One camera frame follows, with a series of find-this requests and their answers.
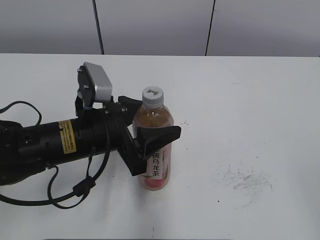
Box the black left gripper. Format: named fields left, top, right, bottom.
left=74, top=95, right=182, bottom=176

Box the peach oolong tea bottle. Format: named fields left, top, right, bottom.
left=132, top=86, right=175, bottom=192

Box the grey bottle cap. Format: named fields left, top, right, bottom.
left=142, top=86, right=164, bottom=108

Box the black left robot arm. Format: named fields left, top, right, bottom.
left=0, top=96, right=181, bottom=186

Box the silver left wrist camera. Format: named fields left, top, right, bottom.
left=77, top=62, right=113, bottom=110

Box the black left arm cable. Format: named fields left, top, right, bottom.
left=0, top=100, right=111, bottom=210

